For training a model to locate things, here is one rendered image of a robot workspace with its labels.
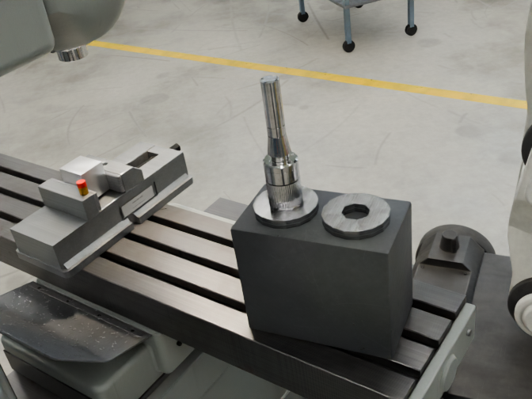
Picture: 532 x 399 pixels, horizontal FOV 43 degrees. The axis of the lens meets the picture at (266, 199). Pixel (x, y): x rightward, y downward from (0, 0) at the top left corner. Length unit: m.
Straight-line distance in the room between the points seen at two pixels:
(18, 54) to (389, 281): 0.55
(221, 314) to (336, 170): 2.16
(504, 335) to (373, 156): 1.87
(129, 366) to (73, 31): 0.55
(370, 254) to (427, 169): 2.31
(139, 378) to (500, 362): 0.72
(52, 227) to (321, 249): 0.56
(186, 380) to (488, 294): 0.71
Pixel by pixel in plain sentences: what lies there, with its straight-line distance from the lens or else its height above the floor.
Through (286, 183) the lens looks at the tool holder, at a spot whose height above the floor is 1.17.
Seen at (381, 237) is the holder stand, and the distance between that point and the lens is 0.86.
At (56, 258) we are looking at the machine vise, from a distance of 1.21.
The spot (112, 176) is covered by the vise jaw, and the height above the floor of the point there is 1.03.
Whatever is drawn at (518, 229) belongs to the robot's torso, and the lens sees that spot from 1.32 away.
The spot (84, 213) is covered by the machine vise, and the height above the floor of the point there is 1.01.
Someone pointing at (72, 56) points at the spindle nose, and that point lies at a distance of 1.10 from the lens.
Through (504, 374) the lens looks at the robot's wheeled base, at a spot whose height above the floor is 0.57.
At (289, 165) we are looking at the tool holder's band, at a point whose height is 1.19.
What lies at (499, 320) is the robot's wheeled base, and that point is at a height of 0.57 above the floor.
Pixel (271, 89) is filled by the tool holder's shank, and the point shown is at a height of 1.30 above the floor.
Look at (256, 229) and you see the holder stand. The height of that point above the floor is 1.11.
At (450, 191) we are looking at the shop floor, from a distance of 2.98.
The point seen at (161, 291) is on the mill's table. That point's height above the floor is 0.93.
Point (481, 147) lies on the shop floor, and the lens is 3.31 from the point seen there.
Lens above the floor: 1.63
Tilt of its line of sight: 33 degrees down
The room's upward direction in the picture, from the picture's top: 9 degrees counter-clockwise
